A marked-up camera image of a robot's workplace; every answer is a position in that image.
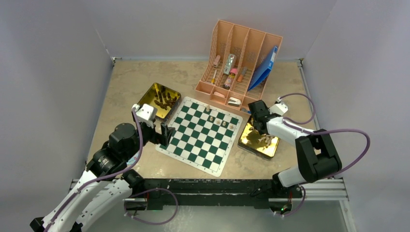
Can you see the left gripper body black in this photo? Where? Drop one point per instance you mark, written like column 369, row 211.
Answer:
column 149, row 133

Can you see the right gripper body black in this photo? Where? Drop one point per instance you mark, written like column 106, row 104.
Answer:
column 254, row 123

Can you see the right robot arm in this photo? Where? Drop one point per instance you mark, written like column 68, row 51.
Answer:
column 316, row 154

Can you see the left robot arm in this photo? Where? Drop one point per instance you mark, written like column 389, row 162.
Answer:
column 107, row 180

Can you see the gold tin with dark pieces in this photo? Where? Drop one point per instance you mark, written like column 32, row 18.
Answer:
column 164, row 99

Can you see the gold tin with white pieces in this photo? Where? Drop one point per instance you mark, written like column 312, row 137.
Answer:
column 264, row 146

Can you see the green white chess board mat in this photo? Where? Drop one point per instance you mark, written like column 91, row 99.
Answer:
column 199, row 142

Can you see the blue grey stamp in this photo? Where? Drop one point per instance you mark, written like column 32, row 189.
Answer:
column 245, row 110

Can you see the white stapler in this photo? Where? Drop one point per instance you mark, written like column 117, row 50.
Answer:
column 234, row 102

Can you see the white blue round disc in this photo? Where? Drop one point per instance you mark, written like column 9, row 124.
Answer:
column 133, row 159

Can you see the pink capped bottle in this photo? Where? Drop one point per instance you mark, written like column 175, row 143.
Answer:
column 230, row 78

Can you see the blue folder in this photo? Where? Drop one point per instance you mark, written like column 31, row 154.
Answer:
column 264, row 69

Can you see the grey box in organizer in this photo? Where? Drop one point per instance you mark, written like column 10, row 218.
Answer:
column 230, row 62

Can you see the pink desk organizer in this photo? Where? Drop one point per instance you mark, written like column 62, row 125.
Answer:
column 250, row 46

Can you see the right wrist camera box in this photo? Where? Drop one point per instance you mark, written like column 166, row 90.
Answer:
column 279, row 108

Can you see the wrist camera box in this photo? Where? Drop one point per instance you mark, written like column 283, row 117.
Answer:
column 279, row 108
column 144, row 112

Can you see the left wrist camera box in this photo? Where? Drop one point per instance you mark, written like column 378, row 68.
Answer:
column 144, row 112

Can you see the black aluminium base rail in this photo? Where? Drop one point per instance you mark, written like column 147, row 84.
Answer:
column 258, row 193

